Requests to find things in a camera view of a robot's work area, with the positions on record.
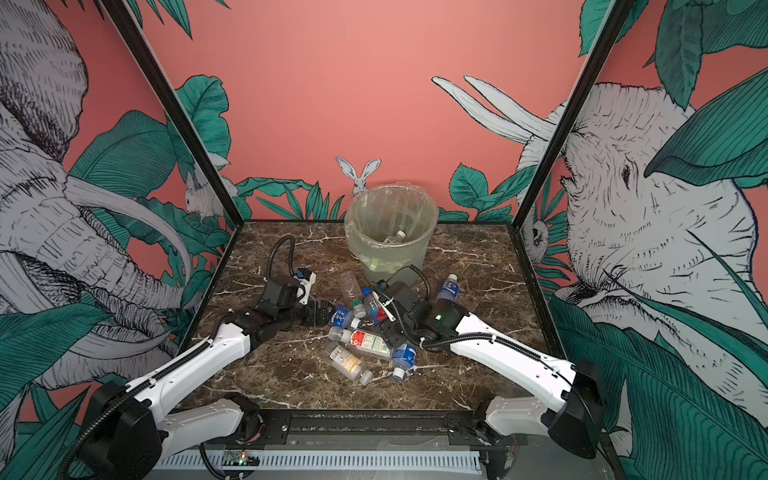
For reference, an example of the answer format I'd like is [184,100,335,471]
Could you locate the bottle inside bin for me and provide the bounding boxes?
[384,230,406,244]

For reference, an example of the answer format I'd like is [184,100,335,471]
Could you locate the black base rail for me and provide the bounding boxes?
[203,409,517,448]

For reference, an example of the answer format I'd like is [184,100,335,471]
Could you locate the white slotted cable duct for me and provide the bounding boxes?
[152,449,484,475]

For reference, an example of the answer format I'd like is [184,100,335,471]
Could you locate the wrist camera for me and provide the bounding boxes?
[373,280,420,320]
[259,268,317,316]

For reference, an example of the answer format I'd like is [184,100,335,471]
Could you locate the clear square green-label bottle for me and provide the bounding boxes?
[338,271,367,319]

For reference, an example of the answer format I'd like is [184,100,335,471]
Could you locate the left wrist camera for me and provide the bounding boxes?
[259,268,317,316]

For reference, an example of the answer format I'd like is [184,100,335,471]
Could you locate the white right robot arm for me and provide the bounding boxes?
[374,282,605,459]

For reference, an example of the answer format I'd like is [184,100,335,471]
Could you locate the black frame post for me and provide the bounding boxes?
[101,0,245,229]
[512,0,634,232]

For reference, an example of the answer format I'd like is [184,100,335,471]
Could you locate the small blue label bottle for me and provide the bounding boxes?
[329,305,355,329]

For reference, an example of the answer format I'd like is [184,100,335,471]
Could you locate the grey mesh waste bin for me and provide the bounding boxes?
[344,184,440,286]

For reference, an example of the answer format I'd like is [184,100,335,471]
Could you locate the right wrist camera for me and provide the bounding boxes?
[373,280,420,320]

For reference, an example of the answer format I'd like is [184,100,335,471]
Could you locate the black right frame post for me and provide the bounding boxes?
[512,0,634,232]

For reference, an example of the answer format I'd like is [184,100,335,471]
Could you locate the black left frame post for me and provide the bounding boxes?
[101,0,245,229]

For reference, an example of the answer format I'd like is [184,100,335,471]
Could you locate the red green label bottle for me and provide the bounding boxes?
[327,326,393,360]

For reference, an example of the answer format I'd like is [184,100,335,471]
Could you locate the clear white-cap bottle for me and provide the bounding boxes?
[391,343,417,381]

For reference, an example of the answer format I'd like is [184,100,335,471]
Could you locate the blue label Chinese water bottle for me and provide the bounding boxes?
[436,274,460,302]

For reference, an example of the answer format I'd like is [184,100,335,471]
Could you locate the yellow-green bin liner bag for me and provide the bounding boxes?
[344,182,440,274]

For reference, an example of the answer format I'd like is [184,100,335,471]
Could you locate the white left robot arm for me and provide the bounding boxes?
[57,299,336,479]

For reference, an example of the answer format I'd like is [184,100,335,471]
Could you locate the yellow label clear bottle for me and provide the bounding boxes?
[326,343,373,386]

